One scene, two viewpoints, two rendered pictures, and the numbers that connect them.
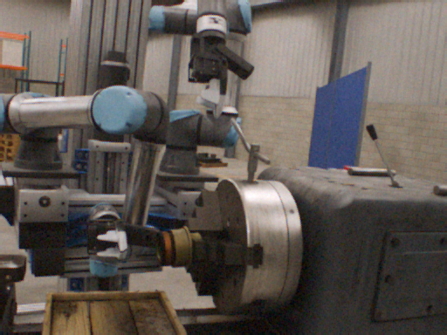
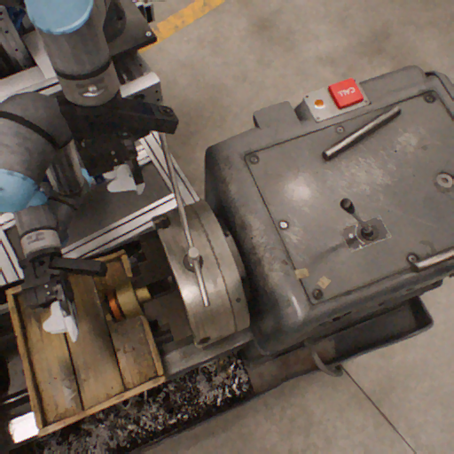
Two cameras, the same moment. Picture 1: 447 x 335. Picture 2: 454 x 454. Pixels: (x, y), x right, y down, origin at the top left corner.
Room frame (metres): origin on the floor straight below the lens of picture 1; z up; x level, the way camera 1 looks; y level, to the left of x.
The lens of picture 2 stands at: (0.75, -0.01, 2.15)
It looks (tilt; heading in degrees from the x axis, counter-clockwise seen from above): 69 degrees down; 354
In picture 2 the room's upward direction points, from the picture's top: 8 degrees clockwise
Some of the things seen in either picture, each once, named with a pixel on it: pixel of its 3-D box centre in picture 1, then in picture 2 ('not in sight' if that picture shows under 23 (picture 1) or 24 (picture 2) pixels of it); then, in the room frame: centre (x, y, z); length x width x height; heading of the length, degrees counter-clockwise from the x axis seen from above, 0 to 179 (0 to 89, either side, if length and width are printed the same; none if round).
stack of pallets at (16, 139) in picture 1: (33, 149); not in sight; (9.39, 5.05, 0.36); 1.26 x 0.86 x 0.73; 143
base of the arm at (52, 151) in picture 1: (38, 151); not in sight; (1.38, 0.72, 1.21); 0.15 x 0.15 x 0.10
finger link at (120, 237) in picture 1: (111, 238); (58, 323); (0.91, 0.30, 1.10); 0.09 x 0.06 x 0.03; 24
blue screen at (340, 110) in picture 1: (328, 144); not in sight; (7.90, -1.09, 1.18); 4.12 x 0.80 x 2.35; 3
